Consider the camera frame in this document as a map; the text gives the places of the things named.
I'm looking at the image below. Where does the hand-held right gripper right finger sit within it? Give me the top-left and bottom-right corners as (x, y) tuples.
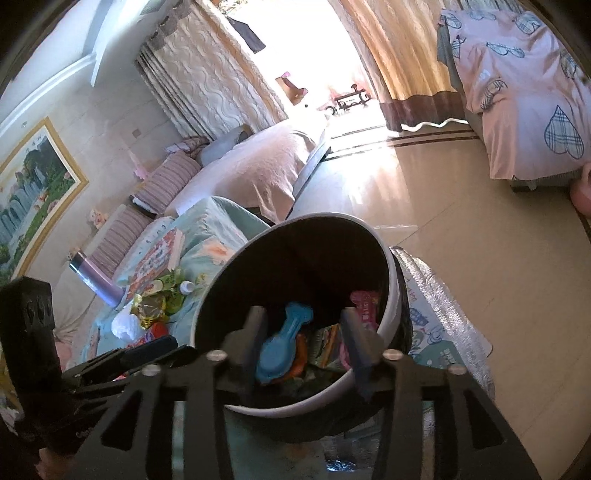
(339, 308), (541, 480)

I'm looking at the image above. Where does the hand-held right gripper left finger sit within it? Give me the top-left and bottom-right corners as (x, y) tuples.
(69, 305), (269, 480)

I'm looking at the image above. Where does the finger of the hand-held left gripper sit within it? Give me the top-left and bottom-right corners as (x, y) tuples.
(159, 345), (200, 370)
(121, 335), (179, 366)

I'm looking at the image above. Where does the red snack packet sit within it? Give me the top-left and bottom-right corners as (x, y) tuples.
(134, 322), (169, 347)

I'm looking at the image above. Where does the blue plastic scoop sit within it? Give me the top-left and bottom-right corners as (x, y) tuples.
(256, 302), (315, 386)

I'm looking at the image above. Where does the green snack packet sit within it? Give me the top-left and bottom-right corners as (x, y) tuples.
(307, 323), (345, 370)

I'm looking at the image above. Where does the pink snack packet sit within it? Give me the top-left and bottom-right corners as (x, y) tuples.
(348, 290), (382, 330)

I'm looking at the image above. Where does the orange snack packet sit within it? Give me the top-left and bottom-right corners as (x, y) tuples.
(288, 332), (310, 381)

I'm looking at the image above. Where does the white trash bin black inside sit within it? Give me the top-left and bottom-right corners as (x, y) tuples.
(191, 213), (415, 444)

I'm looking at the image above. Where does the yellow packet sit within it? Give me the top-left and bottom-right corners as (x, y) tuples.
(130, 295), (167, 329)

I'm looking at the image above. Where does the purple thermos bottle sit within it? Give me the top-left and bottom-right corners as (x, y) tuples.
(69, 250), (124, 309)

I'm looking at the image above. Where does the silver insulated floor mat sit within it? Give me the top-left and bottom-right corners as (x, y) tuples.
(323, 247), (495, 480)

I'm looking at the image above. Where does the striped cushion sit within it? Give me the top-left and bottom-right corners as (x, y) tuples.
(88, 205), (155, 282)
(131, 152), (204, 215)

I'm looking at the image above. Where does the framed landscape painting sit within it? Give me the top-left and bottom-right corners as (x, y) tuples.
(0, 116), (89, 287)

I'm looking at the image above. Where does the white covered sofa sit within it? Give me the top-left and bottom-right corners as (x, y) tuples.
(51, 122), (331, 333)

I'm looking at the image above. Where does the grey pillow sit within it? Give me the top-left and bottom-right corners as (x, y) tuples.
(199, 126), (252, 167)

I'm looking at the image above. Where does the folded pink striped cloth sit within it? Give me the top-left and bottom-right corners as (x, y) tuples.
(167, 136), (208, 158)

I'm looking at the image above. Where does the dark metal plant stand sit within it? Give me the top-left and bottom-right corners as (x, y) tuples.
(335, 84), (372, 112)

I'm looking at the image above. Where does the beige patterned curtain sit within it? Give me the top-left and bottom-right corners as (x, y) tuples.
(134, 0), (289, 141)
(339, 0), (467, 132)

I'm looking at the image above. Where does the pink round object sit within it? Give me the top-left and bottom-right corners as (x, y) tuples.
(569, 164), (591, 213)

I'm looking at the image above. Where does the dark hanging garment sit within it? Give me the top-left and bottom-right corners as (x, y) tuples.
(226, 16), (269, 52)

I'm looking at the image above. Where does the pink heart print blanket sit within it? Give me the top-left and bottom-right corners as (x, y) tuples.
(436, 0), (591, 181)

